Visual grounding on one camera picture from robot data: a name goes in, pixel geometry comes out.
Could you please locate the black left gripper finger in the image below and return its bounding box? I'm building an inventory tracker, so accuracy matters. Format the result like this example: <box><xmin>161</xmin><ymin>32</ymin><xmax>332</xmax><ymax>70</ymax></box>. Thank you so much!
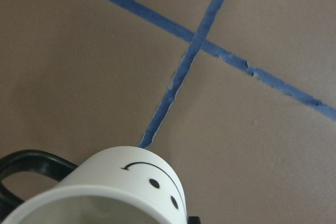
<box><xmin>187</xmin><ymin>216</ymin><xmax>201</xmax><ymax>224</ymax></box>

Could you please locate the brown paper table cover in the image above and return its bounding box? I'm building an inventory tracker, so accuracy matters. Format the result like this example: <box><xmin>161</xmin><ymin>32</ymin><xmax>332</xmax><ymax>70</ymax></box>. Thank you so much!
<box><xmin>1</xmin><ymin>0</ymin><xmax>335</xmax><ymax>223</ymax></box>

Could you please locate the white smiley mug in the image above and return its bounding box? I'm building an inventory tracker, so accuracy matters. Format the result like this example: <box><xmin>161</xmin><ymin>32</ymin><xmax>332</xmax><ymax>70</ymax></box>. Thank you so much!
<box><xmin>1</xmin><ymin>146</ymin><xmax>188</xmax><ymax>223</ymax></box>

